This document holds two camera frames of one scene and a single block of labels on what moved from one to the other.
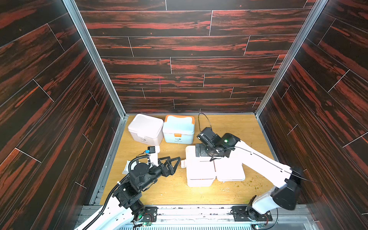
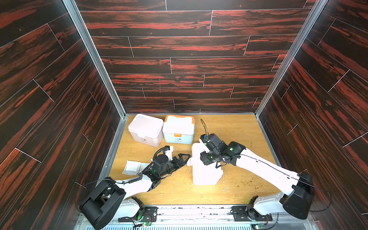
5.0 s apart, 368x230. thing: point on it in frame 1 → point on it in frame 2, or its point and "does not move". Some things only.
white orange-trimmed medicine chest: (178, 129) does not move
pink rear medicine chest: (146, 130) does not move
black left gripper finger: (172, 168) → (181, 161)
